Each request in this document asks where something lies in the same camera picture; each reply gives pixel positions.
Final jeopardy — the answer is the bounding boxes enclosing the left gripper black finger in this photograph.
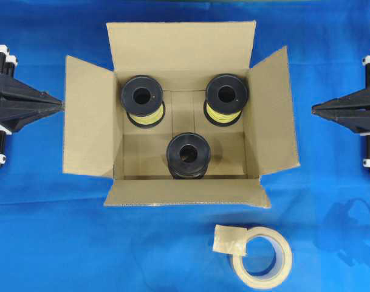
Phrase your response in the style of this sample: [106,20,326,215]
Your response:
[0,74,63,105]
[0,102,64,134]

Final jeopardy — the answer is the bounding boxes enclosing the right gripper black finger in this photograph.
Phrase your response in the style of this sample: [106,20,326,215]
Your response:
[312,109,370,134]
[312,87,370,113]

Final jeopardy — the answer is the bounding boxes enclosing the brown cardboard box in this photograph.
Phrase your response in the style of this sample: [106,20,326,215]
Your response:
[63,21,300,208]

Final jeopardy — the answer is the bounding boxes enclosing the blue table cloth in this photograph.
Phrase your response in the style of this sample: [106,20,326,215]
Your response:
[0,1,370,291]

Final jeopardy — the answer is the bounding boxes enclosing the beige packing tape roll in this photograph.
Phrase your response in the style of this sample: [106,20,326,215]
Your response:
[213,224,293,290]

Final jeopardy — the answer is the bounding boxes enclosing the black spool front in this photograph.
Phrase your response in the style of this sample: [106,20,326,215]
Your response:
[166,132,211,179]

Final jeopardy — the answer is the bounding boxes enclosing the black spool yellow wire left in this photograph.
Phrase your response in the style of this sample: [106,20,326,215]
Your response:
[120,75,167,129]

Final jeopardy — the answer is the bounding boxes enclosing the black spool yellow wire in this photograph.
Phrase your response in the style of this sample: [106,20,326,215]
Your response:
[203,73,249,127]
[120,75,167,129]

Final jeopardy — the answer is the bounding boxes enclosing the black spool yellow wire right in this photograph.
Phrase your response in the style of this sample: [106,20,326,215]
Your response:
[203,73,249,127]

